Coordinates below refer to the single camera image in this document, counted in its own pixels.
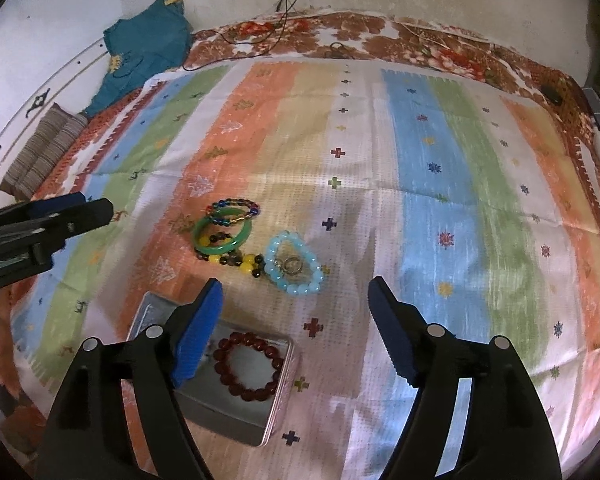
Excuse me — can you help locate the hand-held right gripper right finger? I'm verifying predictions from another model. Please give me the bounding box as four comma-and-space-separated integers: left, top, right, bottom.
367, 276, 563, 480

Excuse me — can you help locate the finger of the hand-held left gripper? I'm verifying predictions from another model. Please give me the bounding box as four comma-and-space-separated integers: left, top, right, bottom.
0, 191, 89, 235
27, 198, 115, 264

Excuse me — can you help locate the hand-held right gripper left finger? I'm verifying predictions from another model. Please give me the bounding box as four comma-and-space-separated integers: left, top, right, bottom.
34, 277, 224, 480

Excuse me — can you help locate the dark red bead bracelet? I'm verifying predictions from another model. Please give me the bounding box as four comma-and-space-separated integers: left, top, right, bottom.
213, 331, 285, 403

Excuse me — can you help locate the silver metal tin box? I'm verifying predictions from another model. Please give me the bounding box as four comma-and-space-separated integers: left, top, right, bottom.
126, 291, 296, 447

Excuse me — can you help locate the striped folded cloth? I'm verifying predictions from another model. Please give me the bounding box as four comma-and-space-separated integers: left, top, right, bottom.
0, 102, 88, 200

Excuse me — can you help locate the green jade bangle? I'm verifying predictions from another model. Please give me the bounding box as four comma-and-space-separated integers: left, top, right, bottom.
191, 207, 255, 257

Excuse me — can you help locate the white decorated headboard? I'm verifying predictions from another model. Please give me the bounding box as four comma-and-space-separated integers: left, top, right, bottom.
0, 5, 126, 196

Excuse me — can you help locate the striped pastel blanket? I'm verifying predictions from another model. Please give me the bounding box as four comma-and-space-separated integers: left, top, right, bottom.
10, 57, 600, 480

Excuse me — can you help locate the teal garment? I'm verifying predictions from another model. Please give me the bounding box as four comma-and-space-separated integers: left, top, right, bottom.
82, 0, 193, 118

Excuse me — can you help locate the brown floral bedsheet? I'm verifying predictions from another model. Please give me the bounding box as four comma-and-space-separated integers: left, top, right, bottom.
0, 10, 600, 461

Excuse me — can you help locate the grey box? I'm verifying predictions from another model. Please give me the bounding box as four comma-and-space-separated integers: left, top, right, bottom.
582, 87, 600, 133

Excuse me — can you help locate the yellow and brown bead bracelet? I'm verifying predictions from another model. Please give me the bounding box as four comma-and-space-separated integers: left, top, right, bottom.
195, 230, 267, 280

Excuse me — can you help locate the light blue bead bracelet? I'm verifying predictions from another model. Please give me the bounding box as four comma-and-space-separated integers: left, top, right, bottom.
263, 230, 326, 297

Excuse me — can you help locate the multicolour bead bracelet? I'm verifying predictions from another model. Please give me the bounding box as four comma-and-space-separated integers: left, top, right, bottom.
206, 199, 262, 226

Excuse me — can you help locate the black cable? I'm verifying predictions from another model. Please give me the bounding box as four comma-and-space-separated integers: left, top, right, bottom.
182, 0, 308, 72

